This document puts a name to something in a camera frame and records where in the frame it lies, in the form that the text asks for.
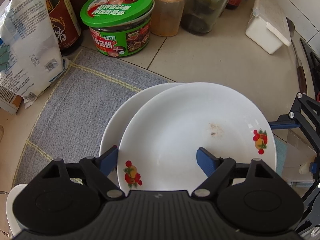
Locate small white plate brown stain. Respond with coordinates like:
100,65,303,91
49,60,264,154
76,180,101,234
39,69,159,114
99,82,186,178

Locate large white plate with stain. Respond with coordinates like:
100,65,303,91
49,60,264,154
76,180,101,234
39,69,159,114
117,82,277,193

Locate white bowl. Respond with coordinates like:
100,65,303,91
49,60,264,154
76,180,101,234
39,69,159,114
5,183,28,238

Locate grey and teal towel mat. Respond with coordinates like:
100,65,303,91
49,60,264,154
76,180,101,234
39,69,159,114
11,48,288,188

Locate white plastic seasoning box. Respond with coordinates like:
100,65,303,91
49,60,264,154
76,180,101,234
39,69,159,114
245,0,291,55

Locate red snack bag with clip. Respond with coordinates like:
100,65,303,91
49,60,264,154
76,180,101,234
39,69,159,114
0,86,22,115

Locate white plastic food bag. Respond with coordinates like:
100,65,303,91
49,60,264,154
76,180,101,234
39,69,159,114
1,0,69,106

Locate dark soy sauce bottle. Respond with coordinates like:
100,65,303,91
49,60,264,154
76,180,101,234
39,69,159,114
46,0,82,56

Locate green lid sauce jar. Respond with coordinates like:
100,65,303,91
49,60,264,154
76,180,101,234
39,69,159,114
80,0,154,57

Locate glass oil bottle red cap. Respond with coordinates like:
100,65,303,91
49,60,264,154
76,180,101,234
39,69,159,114
180,0,228,35

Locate yellow lid spice jar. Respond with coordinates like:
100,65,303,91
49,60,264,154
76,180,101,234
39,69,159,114
151,0,185,37

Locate metal spatula wooden handle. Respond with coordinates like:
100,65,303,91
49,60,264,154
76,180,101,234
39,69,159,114
286,17,308,95

